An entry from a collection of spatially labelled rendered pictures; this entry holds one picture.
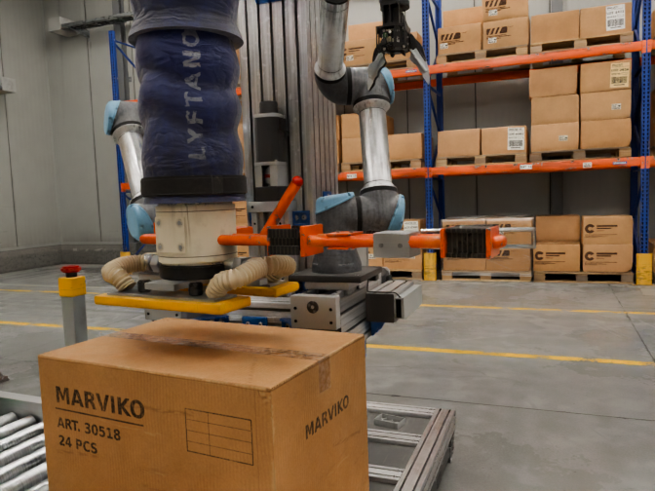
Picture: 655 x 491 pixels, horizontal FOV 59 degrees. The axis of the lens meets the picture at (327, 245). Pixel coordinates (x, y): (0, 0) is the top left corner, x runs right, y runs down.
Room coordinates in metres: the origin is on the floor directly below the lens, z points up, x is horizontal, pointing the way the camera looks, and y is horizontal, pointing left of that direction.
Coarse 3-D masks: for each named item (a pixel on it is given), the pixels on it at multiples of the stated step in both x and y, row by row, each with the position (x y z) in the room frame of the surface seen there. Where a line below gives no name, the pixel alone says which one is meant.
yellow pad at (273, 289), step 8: (280, 280) 1.31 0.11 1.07; (184, 288) 1.34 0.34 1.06; (240, 288) 1.27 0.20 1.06; (248, 288) 1.26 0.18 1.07; (256, 288) 1.25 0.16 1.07; (264, 288) 1.24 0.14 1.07; (272, 288) 1.23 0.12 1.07; (280, 288) 1.24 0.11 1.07; (288, 288) 1.26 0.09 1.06; (296, 288) 1.30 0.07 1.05; (264, 296) 1.24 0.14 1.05; (272, 296) 1.23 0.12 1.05
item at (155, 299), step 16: (144, 288) 1.20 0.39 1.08; (192, 288) 1.13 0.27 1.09; (96, 304) 1.21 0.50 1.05; (112, 304) 1.19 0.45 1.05; (128, 304) 1.16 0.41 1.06; (144, 304) 1.14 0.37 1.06; (160, 304) 1.12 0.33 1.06; (176, 304) 1.10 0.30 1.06; (192, 304) 1.09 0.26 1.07; (208, 304) 1.07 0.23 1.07; (224, 304) 1.07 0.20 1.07; (240, 304) 1.11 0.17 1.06
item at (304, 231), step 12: (276, 228) 1.15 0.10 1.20; (288, 228) 1.19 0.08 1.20; (300, 228) 1.09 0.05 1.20; (312, 228) 1.12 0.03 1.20; (276, 240) 1.12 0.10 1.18; (288, 240) 1.10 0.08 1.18; (300, 240) 1.09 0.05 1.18; (276, 252) 1.11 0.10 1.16; (288, 252) 1.10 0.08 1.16; (300, 252) 1.09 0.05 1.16; (312, 252) 1.12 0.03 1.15
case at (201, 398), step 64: (192, 320) 1.52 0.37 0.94; (64, 384) 1.18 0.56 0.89; (128, 384) 1.10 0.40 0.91; (192, 384) 1.02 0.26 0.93; (256, 384) 0.97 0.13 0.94; (320, 384) 1.10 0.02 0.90; (64, 448) 1.19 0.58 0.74; (128, 448) 1.10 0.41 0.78; (192, 448) 1.03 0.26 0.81; (256, 448) 0.96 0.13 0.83; (320, 448) 1.09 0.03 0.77
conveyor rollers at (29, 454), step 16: (0, 416) 1.92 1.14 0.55; (16, 416) 1.94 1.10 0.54; (32, 416) 1.91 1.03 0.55; (0, 432) 1.79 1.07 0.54; (16, 432) 1.83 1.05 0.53; (32, 432) 1.80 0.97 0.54; (0, 448) 1.69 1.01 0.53; (16, 448) 1.65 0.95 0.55; (32, 448) 1.69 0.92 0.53; (0, 464) 1.59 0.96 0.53; (16, 464) 1.55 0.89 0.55; (32, 464) 1.58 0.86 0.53; (0, 480) 1.49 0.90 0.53; (16, 480) 1.45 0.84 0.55; (32, 480) 1.48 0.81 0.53
